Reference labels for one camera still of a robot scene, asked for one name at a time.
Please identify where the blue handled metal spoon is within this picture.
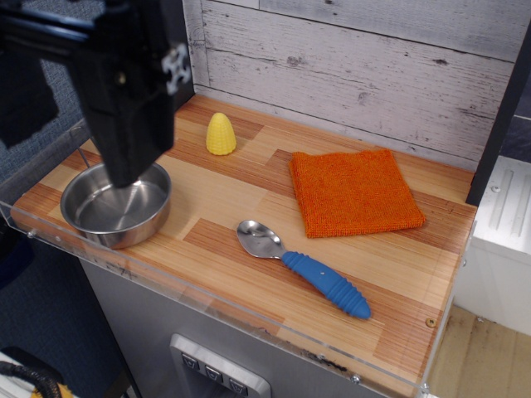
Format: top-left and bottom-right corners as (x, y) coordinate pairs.
(236, 220), (372, 319)

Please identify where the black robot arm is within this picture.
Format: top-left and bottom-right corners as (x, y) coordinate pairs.
(1, 1), (192, 187)

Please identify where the orange cloth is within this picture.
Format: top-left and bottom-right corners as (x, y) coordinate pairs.
(289, 149), (426, 238)

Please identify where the yellow toy corn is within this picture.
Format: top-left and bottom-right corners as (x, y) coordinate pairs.
(206, 113), (236, 156)

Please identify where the stainless steel bowl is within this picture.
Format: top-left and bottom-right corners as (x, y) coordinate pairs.
(60, 163), (172, 249)

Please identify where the grey toy fridge cabinet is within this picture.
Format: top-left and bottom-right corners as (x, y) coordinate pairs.
(82, 261), (421, 397)

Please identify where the silver dispenser button panel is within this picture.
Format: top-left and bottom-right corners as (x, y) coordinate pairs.
(169, 333), (271, 397)

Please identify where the white ribbed box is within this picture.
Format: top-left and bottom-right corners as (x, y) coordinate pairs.
(454, 156), (530, 335)

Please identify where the yellow black object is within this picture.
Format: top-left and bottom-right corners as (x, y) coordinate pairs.
(1, 361), (75, 397)

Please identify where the clear acrylic guard rail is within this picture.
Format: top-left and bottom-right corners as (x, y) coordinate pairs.
(1, 120), (475, 397)

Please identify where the dark grey right post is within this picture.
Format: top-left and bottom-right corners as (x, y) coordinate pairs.
(467, 0), (531, 207)

